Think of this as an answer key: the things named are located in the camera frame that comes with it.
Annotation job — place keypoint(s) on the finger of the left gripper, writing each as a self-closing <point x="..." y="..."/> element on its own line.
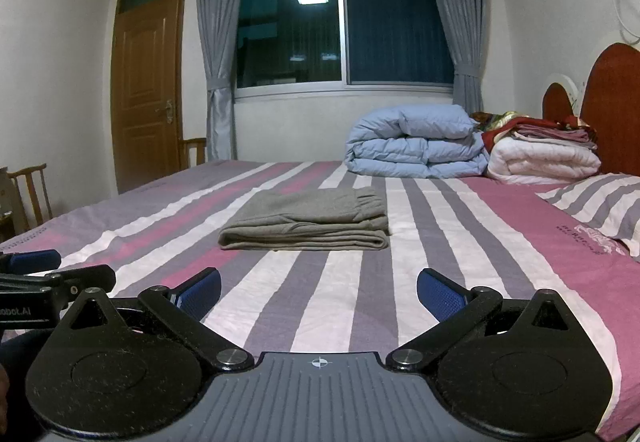
<point x="29" y="263"/>
<point x="72" y="281"/>

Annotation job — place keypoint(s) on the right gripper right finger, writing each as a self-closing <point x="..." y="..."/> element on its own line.
<point x="459" y="312"/>

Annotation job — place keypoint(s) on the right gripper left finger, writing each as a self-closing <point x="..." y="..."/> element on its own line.
<point x="180" y="311"/>

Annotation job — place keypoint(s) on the grey pants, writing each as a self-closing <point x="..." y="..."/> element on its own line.
<point x="338" y="219"/>

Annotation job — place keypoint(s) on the striped pink grey bed sheet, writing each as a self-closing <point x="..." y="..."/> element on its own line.
<point x="476" y="231"/>

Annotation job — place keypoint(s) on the wooden chair at left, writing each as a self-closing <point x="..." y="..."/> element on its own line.
<point x="25" y="197"/>

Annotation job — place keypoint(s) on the wooden chair near door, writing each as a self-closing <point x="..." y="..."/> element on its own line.
<point x="193" y="152"/>

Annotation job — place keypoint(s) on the folded white pink blanket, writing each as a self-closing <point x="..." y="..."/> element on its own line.
<point x="518" y="161"/>

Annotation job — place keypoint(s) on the folded light blue duvet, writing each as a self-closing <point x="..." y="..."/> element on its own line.
<point x="421" y="141"/>

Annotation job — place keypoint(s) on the red patterned folded blanket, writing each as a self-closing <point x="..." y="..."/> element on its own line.
<point x="495" y="127"/>

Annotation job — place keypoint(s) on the striped pillow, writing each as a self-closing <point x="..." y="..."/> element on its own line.
<point x="608" y="204"/>

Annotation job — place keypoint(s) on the brown wooden door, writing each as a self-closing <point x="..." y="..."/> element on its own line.
<point x="146" y="91"/>

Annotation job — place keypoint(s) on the red wooden headboard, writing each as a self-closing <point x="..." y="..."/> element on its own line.
<point x="610" y="106"/>

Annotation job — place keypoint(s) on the left grey curtain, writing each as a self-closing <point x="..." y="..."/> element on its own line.
<point x="218" y="24"/>

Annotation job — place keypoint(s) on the window with white frame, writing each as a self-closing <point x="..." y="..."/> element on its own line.
<point x="338" y="44"/>

